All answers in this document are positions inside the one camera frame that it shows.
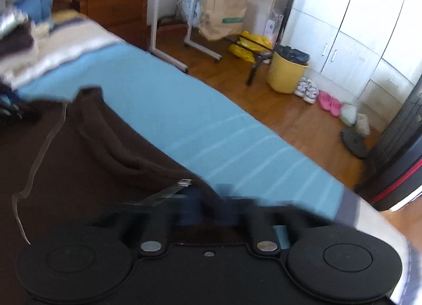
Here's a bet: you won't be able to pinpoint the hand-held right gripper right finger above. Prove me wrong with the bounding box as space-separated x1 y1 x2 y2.
223 199 331 253

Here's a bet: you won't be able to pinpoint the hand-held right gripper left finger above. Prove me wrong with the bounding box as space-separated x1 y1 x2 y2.
97 192 215 255

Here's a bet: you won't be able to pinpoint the dark brown knit sweater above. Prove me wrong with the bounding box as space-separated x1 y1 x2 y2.
0 87 264 249

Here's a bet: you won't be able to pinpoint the stack of folded clothes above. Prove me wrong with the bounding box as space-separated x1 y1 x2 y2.
0 8 40 76

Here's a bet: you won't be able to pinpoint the dark grey slippers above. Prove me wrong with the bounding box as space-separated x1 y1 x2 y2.
341 128 368 159

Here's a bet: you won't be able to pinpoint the bed with blue striped sheet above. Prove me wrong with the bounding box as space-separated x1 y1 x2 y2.
0 11 416 302

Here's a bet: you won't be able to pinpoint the pink slipper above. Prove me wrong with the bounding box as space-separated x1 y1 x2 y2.
317 90 332 111
330 97 343 117

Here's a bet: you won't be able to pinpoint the pale grey slipper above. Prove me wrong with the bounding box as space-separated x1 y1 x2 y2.
355 113 371 136
341 103 358 127

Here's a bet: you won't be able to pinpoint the white sneaker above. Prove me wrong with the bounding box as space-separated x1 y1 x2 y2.
294 77 309 97
303 81 319 104

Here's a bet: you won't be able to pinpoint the black suitcase with red stripe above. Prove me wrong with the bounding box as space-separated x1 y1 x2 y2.
354 76 422 211

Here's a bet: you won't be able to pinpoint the yellow trash bin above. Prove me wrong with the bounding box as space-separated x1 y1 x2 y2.
267 44 310 94

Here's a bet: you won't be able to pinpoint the yellow plastic bag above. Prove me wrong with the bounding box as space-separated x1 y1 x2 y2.
229 31 274 63

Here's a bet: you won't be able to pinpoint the pink and white package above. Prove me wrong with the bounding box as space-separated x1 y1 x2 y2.
265 8 284 45

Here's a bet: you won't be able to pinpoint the white-framed rolling table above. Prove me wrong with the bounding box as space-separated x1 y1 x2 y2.
148 0 271 73

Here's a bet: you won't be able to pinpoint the brown paper bag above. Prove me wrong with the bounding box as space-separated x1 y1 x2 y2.
199 0 248 41

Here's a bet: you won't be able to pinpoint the white plastic bag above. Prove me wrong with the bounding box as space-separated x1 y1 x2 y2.
180 0 202 27

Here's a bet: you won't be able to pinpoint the wooden nightstand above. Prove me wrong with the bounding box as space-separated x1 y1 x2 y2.
74 0 150 50

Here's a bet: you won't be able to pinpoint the white wardrobe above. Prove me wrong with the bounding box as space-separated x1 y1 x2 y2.
282 0 422 114

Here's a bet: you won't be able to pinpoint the blue pillow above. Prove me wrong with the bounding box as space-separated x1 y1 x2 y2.
15 0 55 23

